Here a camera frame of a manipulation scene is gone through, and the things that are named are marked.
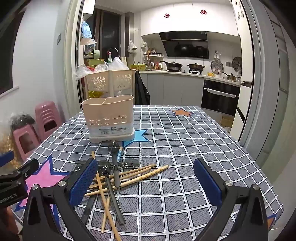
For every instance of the yellow mesh bag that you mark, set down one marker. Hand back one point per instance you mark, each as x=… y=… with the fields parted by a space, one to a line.
x=7 y=144

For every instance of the green plastic containers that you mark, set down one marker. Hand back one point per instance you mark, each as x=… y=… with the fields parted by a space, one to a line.
x=96 y=62

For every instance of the cardboard box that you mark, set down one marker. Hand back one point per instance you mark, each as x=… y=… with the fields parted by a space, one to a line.
x=226 y=122

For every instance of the white hanging plastic bag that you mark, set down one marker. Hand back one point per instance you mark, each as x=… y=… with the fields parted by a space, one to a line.
x=132 y=47

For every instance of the black kitchen faucet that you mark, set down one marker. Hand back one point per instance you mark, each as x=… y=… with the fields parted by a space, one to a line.
x=115 y=49

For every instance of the white door frame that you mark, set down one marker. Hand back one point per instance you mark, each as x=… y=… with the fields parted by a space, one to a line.
x=72 y=69

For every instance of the thick pale wooden chopstick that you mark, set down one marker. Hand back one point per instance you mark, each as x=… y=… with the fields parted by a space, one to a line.
x=143 y=176

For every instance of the black range hood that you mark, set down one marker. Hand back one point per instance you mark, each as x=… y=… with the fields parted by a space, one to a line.
x=185 y=46

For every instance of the black hanging jacket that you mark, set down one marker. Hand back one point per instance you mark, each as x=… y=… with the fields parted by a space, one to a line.
x=142 y=90

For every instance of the beige perforated storage cart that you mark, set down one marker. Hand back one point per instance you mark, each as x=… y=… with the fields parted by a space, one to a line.
x=120 y=80

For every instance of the grey checked star tablecloth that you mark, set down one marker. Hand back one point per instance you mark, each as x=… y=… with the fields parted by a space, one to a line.
x=180 y=148

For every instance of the pink plastic stool stack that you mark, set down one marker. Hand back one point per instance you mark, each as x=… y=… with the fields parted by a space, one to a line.
x=46 y=113

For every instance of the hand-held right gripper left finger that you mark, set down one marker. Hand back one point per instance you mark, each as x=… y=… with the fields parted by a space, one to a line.
x=84 y=183

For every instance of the blue patterned chopstick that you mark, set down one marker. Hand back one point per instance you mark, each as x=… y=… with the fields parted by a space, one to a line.
x=120 y=154

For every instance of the round hanging steel strainer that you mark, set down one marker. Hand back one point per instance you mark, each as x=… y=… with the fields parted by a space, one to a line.
x=216 y=66

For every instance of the black built-in oven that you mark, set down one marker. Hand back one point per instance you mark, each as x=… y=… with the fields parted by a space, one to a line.
x=219 y=95

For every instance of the beige plastic utensil holder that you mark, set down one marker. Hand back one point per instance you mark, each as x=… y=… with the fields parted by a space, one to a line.
x=107 y=115

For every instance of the black plastic bag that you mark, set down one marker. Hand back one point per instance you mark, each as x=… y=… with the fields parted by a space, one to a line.
x=22 y=119

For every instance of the blue hanging packet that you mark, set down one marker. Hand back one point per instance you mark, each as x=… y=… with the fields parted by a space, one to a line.
x=86 y=30

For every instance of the black wok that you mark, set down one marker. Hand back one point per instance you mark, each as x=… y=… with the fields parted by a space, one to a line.
x=172 y=64

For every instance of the grey kitchen counter cabinets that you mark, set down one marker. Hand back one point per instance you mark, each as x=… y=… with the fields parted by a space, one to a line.
x=175 y=90

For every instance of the red wall decal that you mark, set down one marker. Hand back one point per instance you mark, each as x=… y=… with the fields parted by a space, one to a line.
x=203 y=11
x=166 y=15

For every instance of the thin wooden chopstick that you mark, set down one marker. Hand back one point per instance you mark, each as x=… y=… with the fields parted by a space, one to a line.
x=104 y=197

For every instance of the green colander basket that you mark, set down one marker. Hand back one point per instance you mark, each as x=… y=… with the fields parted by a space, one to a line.
x=138 y=67

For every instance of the clear plastic bags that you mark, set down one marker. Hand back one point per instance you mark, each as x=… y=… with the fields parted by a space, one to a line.
x=115 y=63

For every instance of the white upper kitchen cabinets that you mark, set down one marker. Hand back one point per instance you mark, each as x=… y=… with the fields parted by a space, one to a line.
x=185 y=20

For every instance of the small steel saucepan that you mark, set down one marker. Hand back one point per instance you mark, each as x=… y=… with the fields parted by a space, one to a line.
x=230 y=77

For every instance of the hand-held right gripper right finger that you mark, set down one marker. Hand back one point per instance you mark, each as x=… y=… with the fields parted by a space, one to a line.
x=207 y=183

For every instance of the dark round hanging strainer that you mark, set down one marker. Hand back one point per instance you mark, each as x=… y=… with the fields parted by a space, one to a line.
x=237 y=63

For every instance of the white spray bottle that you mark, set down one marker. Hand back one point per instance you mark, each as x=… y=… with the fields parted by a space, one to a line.
x=109 y=59

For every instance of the black cooking pot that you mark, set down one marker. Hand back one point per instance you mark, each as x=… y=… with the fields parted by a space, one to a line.
x=196 y=67

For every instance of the grey sliding door frame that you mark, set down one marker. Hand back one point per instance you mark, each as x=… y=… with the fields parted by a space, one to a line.
x=268 y=92

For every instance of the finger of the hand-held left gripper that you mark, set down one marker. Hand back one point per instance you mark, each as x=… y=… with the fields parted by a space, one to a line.
x=27 y=169
x=5 y=158

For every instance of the spice rack with bottles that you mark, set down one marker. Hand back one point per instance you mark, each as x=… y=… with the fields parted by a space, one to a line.
x=153 y=60

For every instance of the dark translucent spoon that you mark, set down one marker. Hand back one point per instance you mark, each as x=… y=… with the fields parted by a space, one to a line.
x=116 y=171
x=87 y=212
x=130 y=163
x=113 y=197

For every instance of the dark window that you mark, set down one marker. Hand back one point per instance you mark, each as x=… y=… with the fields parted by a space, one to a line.
x=7 y=58

